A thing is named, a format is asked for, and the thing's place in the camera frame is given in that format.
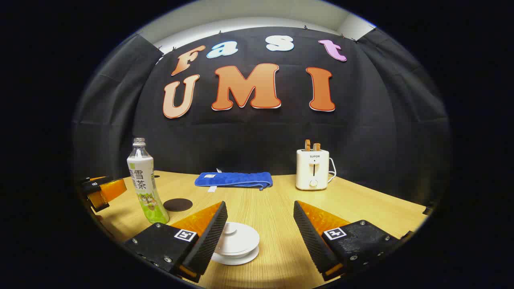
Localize cream toaster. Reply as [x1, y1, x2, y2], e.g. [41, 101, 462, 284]
[296, 149, 330, 191]

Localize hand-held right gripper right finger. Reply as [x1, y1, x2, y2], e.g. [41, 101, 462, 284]
[293, 200, 403, 282]

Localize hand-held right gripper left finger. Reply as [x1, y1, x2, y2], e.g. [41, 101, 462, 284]
[122, 201, 228, 283]

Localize blue folded towel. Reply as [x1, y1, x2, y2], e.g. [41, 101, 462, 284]
[195, 172, 273, 191]

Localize black backdrop cloth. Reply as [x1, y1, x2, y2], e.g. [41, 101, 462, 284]
[72, 27, 452, 206]

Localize white teacup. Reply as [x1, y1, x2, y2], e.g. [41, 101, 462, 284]
[215, 233, 261, 259]

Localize white saucer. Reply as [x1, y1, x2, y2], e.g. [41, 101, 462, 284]
[210, 247, 260, 266]

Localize water bottle with green label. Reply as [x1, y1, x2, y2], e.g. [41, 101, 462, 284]
[127, 138, 170, 224]

